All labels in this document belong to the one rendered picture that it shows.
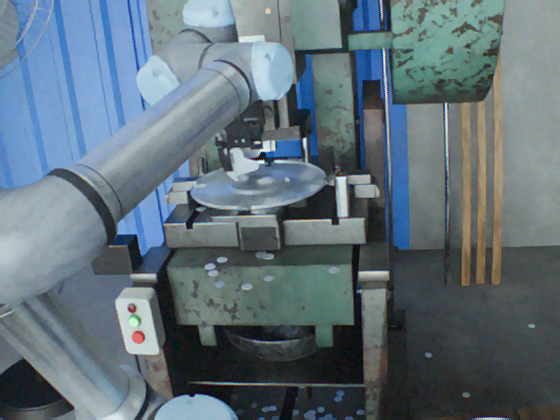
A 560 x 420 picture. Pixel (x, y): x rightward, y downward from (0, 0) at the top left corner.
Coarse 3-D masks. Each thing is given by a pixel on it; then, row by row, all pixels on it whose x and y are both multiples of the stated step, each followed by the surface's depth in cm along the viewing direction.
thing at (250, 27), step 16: (240, 0) 127; (256, 0) 126; (272, 0) 126; (240, 16) 128; (256, 16) 128; (272, 16) 127; (240, 32) 129; (256, 32) 129; (272, 32) 129; (288, 96) 134; (272, 112) 132; (288, 112) 135; (272, 128) 133
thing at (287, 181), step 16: (288, 160) 149; (208, 176) 145; (224, 176) 144; (240, 176) 141; (256, 176) 140; (272, 176) 139; (288, 176) 140; (304, 176) 139; (320, 176) 138; (192, 192) 136; (208, 192) 135; (224, 192) 134; (240, 192) 133; (256, 192) 132; (272, 192) 132; (288, 192) 131; (304, 192) 130; (224, 208) 125; (240, 208) 125; (256, 208) 124
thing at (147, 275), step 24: (192, 168) 176; (144, 264) 138; (168, 288) 142; (168, 312) 144; (168, 336) 141; (192, 336) 161; (144, 360) 139; (168, 360) 140; (192, 360) 157; (168, 384) 141; (192, 384) 156
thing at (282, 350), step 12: (228, 336) 157; (240, 336) 151; (252, 336) 168; (312, 336) 148; (240, 348) 155; (252, 348) 151; (264, 348) 150; (276, 348) 149; (288, 348) 149; (300, 348) 150; (312, 348) 151; (276, 360) 157
